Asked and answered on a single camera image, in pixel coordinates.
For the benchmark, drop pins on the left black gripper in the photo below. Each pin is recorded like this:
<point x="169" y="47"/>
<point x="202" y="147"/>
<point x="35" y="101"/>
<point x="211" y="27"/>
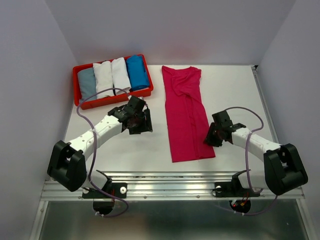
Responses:
<point x="146" y="125"/>

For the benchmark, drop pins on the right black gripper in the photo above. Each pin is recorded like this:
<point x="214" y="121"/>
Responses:
<point x="209" y="138"/>

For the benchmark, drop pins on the pink t-shirt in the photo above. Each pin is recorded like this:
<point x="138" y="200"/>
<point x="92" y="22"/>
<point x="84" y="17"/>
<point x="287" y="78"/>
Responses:
<point x="186" y="117"/>

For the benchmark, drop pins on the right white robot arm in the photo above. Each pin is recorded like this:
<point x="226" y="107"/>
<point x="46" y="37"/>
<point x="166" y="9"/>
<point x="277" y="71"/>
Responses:
<point x="283" y="169"/>

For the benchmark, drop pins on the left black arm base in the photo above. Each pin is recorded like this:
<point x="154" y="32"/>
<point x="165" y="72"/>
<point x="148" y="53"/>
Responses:
<point x="106" y="184"/>

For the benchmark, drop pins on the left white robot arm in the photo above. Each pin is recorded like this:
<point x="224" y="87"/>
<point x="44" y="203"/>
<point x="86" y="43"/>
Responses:
<point x="67" y="163"/>

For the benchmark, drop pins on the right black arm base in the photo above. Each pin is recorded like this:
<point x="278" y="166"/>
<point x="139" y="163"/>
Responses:
<point x="233" y="188"/>

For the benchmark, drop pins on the blue rolled t-shirt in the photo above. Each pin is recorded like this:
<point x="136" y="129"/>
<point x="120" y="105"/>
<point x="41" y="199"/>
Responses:
<point x="137" y="73"/>

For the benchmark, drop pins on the white textured rolled t-shirt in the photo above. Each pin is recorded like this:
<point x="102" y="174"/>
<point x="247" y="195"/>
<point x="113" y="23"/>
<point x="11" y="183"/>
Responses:
<point x="104" y="79"/>

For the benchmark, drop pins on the grey rolled t-shirt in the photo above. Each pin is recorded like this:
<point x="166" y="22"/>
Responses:
<point x="87" y="84"/>

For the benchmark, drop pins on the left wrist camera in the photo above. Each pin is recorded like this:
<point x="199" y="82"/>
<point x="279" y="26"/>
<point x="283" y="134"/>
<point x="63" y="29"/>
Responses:
<point x="142" y="99"/>

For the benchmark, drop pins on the aluminium mounting rail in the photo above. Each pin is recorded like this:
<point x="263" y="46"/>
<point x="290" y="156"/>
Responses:
<point x="158" y="186"/>

